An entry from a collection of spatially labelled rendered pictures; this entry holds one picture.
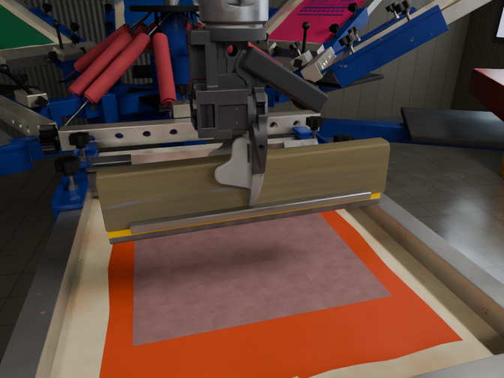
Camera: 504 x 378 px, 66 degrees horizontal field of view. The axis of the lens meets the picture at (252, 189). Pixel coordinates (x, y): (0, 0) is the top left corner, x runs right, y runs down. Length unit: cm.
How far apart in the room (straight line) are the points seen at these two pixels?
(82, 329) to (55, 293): 6
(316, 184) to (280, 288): 15
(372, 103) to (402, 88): 40
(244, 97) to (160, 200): 16
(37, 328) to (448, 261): 52
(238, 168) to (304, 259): 21
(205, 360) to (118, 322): 13
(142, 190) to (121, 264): 18
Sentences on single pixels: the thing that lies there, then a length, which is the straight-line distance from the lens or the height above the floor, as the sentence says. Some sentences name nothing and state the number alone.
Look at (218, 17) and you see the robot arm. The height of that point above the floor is 130.
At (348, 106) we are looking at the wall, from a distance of 498.
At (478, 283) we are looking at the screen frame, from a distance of 59.
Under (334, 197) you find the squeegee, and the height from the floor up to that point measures 108.
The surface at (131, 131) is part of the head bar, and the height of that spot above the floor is 103.
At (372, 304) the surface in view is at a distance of 56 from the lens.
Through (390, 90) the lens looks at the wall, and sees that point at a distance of 518.
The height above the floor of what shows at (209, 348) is 96.
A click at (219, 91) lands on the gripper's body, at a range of 43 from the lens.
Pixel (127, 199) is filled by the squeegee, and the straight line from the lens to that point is 49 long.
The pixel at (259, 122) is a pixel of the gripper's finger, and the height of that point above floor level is 119.
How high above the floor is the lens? 131
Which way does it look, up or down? 25 degrees down
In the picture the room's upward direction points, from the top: straight up
